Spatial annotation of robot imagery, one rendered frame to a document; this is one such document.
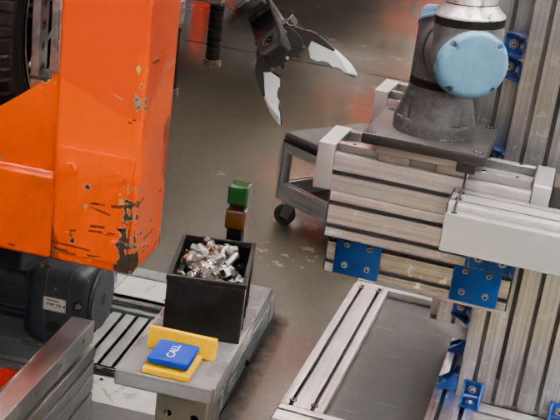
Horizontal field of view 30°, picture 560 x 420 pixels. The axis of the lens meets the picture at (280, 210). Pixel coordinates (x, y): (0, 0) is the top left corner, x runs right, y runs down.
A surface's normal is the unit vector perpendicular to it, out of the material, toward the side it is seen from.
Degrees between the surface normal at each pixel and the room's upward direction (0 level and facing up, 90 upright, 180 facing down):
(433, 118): 72
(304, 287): 0
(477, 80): 98
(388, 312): 0
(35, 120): 90
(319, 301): 0
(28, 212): 90
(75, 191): 90
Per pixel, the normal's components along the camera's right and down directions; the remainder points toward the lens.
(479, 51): 0.05, 0.47
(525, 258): -0.30, 0.30
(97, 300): 0.97, 0.18
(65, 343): 0.12, -0.93
